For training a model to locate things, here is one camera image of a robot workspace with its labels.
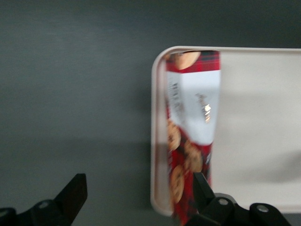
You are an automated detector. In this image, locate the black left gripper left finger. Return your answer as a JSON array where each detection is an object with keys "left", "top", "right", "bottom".
[{"left": 0, "top": 173, "right": 88, "bottom": 226}]

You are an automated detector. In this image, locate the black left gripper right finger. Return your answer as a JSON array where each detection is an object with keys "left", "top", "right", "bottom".
[{"left": 187, "top": 172, "right": 291, "bottom": 226}]

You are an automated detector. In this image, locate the red cookie box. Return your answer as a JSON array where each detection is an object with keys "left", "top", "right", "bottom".
[{"left": 164, "top": 50, "right": 222, "bottom": 226}]

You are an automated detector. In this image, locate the cream plastic tray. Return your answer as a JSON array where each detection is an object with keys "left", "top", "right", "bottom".
[{"left": 150, "top": 45, "right": 301, "bottom": 218}]

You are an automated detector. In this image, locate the dark grey table mat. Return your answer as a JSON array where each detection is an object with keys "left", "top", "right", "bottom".
[{"left": 0, "top": 0, "right": 301, "bottom": 226}]

